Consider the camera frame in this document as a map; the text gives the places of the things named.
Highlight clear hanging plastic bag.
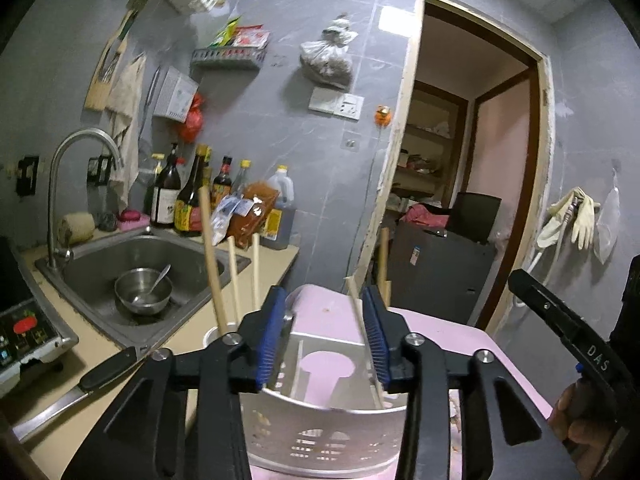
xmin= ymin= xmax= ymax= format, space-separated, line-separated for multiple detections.
xmin=592 ymin=169 xmax=622 ymax=264

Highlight black handle kitchen knife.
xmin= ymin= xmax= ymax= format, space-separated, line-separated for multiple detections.
xmin=10 ymin=346 xmax=139 ymax=444

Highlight red seasoning packet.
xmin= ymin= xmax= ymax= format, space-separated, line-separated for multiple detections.
xmin=232 ymin=25 xmax=271 ymax=51

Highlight beige kitchen counter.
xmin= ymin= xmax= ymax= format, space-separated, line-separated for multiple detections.
xmin=10 ymin=220 xmax=301 ymax=461

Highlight black chair back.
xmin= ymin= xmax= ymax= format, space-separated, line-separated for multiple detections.
xmin=446 ymin=191 xmax=503 ymax=247

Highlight steel spoon in bowl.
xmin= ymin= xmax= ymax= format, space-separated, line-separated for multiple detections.
xmin=132 ymin=263 xmax=172 ymax=307

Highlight dark bottle white label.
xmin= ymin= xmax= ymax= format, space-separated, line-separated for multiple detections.
xmin=149 ymin=142 xmax=182 ymax=229

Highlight hanging grey plastic bag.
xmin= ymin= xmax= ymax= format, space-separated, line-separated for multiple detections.
xmin=299 ymin=16 xmax=359 ymax=92

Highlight door frame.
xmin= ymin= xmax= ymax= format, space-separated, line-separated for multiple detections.
xmin=357 ymin=0 xmax=557 ymax=342

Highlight beige loofah sponge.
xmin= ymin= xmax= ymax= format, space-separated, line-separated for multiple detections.
xmin=57 ymin=211 xmax=96 ymax=244

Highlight red plastic bag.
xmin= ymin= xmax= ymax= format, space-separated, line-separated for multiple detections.
xmin=178 ymin=92 xmax=206 ymax=144

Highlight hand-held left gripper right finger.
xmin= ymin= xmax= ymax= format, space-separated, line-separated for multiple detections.
xmin=361 ymin=285 xmax=581 ymax=480

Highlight orange seasoning packet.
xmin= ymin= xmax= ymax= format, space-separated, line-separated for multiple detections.
xmin=229 ymin=180 xmax=282 ymax=252

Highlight white plastic utensil holder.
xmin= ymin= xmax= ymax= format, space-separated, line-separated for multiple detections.
xmin=202 ymin=310 xmax=426 ymax=479

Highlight cream rubber gloves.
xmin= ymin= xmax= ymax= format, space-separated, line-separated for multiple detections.
xmin=536 ymin=186 xmax=602 ymax=252

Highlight wooden chopstick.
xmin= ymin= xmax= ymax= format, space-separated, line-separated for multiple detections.
xmin=346 ymin=276 xmax=386 ymax=409
xmin=199 ymin=187 xmax=229 ymax=329
xmin=251 ymin=233 xmax=261 ymax=312
xmin=377 ymin=228 xmax=391 ymax=307

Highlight steel bowl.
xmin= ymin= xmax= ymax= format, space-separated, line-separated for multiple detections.
xmin=113 ymin=268 xmax=174 ymax=317

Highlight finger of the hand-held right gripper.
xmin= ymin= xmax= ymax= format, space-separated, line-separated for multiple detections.
xmin=508 ymin=268 xmax=587 ymax=362

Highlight green snack packet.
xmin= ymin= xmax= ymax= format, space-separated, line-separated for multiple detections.
xmin=209 ymin=14 xmax=242 ymax=49

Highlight steel kitchen sink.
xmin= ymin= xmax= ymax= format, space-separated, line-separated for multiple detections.
xmin=35 ymin=232 xmax=253 ymax=354

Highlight hanging dish rag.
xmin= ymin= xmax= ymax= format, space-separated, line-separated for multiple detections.
xmin=104 ymin=54 xmax=148 ymax=212

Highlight person's right hand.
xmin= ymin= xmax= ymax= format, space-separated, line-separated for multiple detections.
xmin=547 ymin=379 xmax=633 ymax=461

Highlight wooden cutting board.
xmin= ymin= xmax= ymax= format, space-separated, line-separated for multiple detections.
xmin=83 ymin=7 xmax=144 ymax=112

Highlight green glass bottle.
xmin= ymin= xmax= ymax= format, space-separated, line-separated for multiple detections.
xmin=143 ymin=153 xmax=166 ymax=217

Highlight pink crumpled cloth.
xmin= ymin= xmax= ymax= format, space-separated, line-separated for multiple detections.
xmin=401 ymin=202 xmax=452 ymax=231

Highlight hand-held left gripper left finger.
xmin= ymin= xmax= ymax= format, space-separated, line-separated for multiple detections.
xmin=61 ymin=285 xmax=296 ymax=480

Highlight soy sauce bottle yellow label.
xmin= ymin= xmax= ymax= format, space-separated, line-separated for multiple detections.
xmin=174 ymin=144 xmax=211 ymax=238

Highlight induction cooker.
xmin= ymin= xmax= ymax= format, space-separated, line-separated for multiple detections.
xmin=0 ymin=236 xmax=80 ymax=399

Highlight red cap sauce bottle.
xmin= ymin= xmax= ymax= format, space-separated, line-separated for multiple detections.
xmin=212 ymin=155 xmax=234 ymax=212

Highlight clear yellow cap bottle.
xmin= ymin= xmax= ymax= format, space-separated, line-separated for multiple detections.
xmin=232 ymin=159 xmax=252 ymax=197

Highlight plastic oil jug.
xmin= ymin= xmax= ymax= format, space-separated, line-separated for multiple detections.
xmin=261 ymin=164 xmax=297 ymax=251

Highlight grey cabinet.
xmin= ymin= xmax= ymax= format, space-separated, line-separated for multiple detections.
xmin=386 ymin=219 xmax=497 ymax=327

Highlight steel faucet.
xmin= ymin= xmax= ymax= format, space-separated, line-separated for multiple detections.
xmin=47 ymin=128 xmax=125 ymax=272

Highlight white wall switch outlet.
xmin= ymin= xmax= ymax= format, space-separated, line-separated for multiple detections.
xmin=307 ymin=86 xmax=365 ymax=122

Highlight slim yellow cap bottle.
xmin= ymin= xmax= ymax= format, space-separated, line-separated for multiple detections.
xmin=202 ymin=147 xmax=214 ymax=202

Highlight metal wall shelf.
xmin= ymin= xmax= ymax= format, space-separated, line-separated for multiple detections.
xmin=189 ymin=44 xmax=266 ymax=72

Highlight storage room shelf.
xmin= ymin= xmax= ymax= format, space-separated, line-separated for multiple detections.
xmin=394 ymin=119 xmax=467 ymax=202

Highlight white wall box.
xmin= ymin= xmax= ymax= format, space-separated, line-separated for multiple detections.
xmin=152 ymin=66 xmax=199 ymax=122

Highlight white blue plastic bag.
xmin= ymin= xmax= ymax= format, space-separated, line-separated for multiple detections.
xmin=209 ymin=195 xmax=257 ymax=247

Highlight pink scrub sponge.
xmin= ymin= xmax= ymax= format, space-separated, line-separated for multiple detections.
xmin=116 ymin=208 xmax=151 ymax=231

